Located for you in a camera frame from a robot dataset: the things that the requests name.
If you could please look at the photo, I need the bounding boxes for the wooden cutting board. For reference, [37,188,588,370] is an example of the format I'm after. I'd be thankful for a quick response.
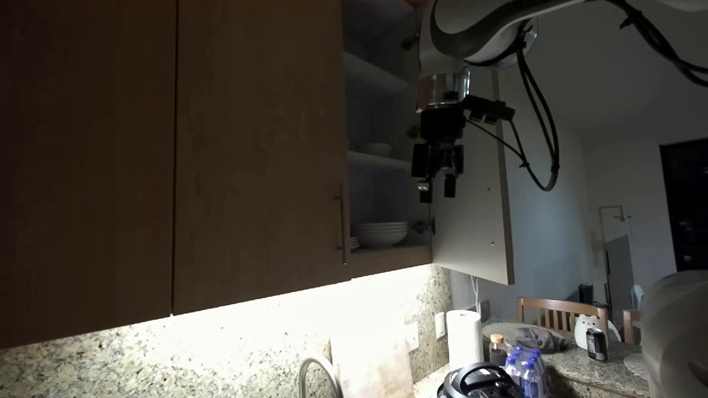
[327,339,415,398]

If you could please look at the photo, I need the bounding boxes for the black looped wrist cable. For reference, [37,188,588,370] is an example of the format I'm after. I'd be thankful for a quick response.
[472,42,561,195]

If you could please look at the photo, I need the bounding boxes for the wooden slat chair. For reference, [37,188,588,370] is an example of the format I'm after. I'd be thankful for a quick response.
[620,308,647,348]
[515,295,611,342]

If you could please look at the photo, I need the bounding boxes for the white electric kettle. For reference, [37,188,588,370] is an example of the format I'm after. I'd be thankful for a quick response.
[570,312,625,363]

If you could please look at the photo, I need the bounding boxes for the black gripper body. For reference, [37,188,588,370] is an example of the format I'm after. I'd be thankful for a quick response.
[418,103,470,161]

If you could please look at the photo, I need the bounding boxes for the metal bar door handle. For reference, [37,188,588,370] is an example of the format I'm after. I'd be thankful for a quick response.
[331,184,350,256]

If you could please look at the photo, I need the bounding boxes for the wooden cabinet box with shelves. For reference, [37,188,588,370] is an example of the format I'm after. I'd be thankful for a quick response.
[341,0,438,279]

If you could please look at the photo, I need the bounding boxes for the wooden cabinet door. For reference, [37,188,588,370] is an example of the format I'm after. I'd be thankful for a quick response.
[172,0,350,316]
[418,0,515,288]
[0,0,176,349]

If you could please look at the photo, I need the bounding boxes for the grey standing panel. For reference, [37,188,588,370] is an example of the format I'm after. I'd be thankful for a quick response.
[605,232,637,308]

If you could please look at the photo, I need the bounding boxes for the small spice jar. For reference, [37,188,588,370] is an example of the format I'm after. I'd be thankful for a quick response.
[487,332,509,364]

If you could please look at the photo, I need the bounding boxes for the dark glass door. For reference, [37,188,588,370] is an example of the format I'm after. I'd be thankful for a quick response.
[657,138,708,275]

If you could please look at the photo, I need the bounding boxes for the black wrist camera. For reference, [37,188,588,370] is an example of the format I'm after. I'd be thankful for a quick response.
[460,92,518,126]

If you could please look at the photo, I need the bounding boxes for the black pressure cooker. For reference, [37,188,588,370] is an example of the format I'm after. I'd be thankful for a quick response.
[434,361,524,398]

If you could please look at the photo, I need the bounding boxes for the large white bowl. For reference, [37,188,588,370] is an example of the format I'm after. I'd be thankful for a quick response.
[355,218,411,250]

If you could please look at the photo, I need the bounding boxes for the metal door hinge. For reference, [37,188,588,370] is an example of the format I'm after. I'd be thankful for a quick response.
[409,217,438,238]
[399,29,424,52]

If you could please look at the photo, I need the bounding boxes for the chrome faucet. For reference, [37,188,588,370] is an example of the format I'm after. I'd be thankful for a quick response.
[297,354,342,398]

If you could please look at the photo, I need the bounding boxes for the small white bowl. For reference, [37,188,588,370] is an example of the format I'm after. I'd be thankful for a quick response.
[362,140,394,159]

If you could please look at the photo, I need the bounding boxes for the white paper towel roll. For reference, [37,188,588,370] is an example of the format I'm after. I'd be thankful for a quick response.
[444,308,484,370]

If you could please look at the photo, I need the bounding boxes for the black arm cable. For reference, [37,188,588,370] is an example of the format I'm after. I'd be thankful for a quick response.
[605,0,708,88]

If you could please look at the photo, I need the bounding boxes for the grey fruit bowl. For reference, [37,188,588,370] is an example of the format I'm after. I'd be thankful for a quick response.
[480,320,570,356]

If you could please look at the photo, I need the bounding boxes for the clear plastic water bottle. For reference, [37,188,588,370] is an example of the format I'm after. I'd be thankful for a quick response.
[521,348,549,398]
[506,342,530,387]

